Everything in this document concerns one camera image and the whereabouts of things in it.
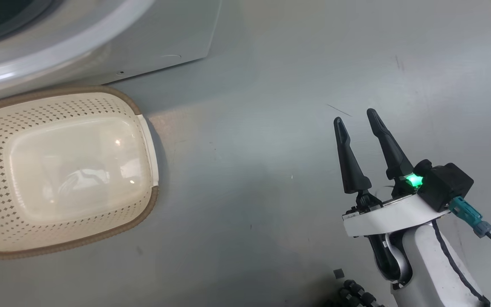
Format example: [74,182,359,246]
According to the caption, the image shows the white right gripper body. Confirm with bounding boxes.
[342,172,451,238]

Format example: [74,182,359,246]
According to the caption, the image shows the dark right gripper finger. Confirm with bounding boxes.
[367,108,415,182]
[333,117,373,195]

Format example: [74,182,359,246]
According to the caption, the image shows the white washing machine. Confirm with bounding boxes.
[0,0,223,105]

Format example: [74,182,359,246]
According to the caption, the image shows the cream perforated laundry basket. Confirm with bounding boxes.
[0,85,160,260]

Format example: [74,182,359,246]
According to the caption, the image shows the right arm cable teal plug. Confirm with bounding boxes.
[449,197,491,259]

